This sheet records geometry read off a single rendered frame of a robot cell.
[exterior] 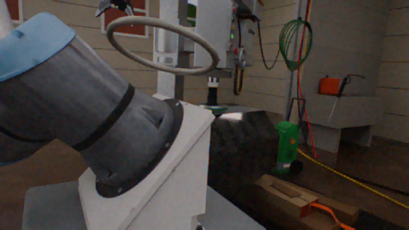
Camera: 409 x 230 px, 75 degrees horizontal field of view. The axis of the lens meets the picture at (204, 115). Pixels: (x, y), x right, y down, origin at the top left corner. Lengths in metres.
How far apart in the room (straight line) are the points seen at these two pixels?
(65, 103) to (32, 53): 0.08
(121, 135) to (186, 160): 0.11
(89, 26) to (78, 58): 7.19
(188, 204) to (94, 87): 0.24
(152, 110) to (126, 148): 0.08
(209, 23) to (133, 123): 1.35
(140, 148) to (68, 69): 0.16
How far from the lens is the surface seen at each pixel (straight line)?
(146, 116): 0.47
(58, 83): 0.43
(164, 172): 0.42
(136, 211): 0.43
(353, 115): 4.62
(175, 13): 2.54
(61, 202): 0.65
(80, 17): 7.62
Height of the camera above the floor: 1.14
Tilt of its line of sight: 10 degrees down
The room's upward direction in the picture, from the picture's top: 3 degrees clockwise
